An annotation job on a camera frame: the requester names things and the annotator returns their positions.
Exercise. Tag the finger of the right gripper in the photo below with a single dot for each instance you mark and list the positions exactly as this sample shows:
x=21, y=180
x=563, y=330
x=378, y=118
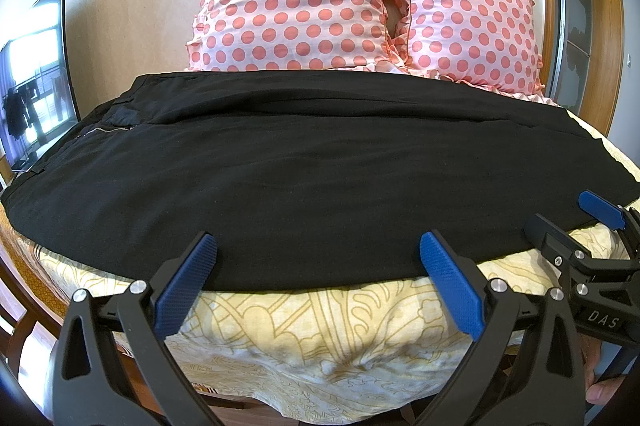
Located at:
x=558, y=247

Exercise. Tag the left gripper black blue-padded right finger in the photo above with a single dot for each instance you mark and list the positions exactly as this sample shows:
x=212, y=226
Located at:
x=524, y=365

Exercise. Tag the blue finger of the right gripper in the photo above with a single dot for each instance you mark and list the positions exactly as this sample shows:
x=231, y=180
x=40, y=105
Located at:
x=602, y=210

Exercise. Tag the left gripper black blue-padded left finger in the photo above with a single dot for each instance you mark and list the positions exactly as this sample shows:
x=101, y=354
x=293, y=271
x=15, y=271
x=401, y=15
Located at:
x=89, y=383

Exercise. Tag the black pants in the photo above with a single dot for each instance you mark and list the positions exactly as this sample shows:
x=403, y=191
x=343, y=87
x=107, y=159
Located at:
x=307, y=179

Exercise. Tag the person's right hand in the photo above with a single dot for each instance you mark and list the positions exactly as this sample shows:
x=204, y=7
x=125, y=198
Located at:
x=601, y=392

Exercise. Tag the cream patterned bed sheet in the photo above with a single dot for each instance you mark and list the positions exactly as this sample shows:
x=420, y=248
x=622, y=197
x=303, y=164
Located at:
x=326, y=355

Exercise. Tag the grey door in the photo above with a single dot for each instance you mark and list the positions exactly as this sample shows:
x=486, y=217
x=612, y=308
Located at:
x=572, y=53

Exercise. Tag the right pink polka-dot pillow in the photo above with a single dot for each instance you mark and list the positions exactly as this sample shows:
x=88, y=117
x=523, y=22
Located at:
x=490, y=44

